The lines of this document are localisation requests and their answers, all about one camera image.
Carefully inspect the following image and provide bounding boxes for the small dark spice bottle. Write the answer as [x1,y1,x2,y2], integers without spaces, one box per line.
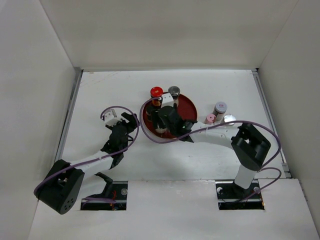
[145,104,154,122]

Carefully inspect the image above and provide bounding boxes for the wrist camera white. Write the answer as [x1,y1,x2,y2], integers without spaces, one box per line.
[102,109,121,127]
[161,92,174,108]

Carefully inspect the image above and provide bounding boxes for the grey lid white shaker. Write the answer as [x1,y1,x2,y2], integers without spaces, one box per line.
[168,85,181,106]

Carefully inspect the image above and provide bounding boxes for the red round tray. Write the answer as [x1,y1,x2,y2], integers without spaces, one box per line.
[142,94,198,140]

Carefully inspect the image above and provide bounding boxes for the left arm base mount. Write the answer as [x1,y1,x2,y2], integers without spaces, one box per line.
[80,172,129,211]

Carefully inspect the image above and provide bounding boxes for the red label grey lid jar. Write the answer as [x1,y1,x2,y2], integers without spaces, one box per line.
[212,101,228,121]

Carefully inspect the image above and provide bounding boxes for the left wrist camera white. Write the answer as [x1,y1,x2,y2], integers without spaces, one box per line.
[102,109,121,127]

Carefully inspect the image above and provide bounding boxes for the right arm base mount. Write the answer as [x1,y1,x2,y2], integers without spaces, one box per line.
[215,180,265,211]

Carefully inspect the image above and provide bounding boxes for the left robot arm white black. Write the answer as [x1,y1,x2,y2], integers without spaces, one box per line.
[33,110,139,215]

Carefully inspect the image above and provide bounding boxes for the pink cap bottle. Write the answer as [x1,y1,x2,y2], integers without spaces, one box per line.
[204,113,217,125]

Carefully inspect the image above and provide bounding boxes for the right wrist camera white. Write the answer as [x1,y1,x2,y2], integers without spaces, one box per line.
[161,92,174,108]

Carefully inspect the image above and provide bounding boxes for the black cap white bottle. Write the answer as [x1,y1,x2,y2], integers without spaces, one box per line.
[155,125,167,134]

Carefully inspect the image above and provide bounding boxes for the red lid sauce jar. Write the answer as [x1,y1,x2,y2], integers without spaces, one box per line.
[150,86,164,107]

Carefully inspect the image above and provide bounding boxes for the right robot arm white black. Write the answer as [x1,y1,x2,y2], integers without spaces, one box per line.
[157,106,271,198]

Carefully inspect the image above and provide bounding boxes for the silver lid blue label bottle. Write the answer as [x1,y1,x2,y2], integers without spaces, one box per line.
[223,114,236,126]

